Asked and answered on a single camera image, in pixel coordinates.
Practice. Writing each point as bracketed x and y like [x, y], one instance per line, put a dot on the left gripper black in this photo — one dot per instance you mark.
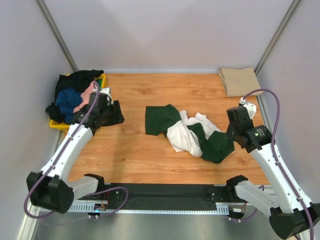
[118, 117]

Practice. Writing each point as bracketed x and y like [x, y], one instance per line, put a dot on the black t-shirt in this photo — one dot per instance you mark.
[79, 81]

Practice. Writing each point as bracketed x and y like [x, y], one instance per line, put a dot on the bright green t-shirt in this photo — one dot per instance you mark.
[100, 82]

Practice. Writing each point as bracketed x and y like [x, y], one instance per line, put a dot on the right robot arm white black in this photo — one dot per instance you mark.
[290, 212]

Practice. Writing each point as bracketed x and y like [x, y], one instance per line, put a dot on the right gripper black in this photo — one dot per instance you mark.
[227, 134]

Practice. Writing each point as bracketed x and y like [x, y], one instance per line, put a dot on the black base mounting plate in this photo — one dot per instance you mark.
[175, 197]

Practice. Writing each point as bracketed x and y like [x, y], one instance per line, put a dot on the folded beige t-shirt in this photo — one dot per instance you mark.
[237, 82]

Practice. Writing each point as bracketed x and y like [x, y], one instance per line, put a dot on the blue t-shirt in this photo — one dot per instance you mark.
[67, 100]

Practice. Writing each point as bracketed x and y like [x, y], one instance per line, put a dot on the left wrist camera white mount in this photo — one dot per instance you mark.
[104, 97]

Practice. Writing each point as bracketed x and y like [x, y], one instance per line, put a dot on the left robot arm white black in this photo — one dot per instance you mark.
[50, 188]

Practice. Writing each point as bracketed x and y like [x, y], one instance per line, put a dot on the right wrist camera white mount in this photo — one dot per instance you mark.
[251, 108]

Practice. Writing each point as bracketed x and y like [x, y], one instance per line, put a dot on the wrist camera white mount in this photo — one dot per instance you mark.
[104, 97]
[251, 108]

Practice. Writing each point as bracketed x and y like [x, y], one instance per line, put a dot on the pink t-shirt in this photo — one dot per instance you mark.
[86, 96]

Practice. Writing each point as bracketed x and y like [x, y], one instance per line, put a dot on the green and white raglan t-shirt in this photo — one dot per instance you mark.
[196, 135]

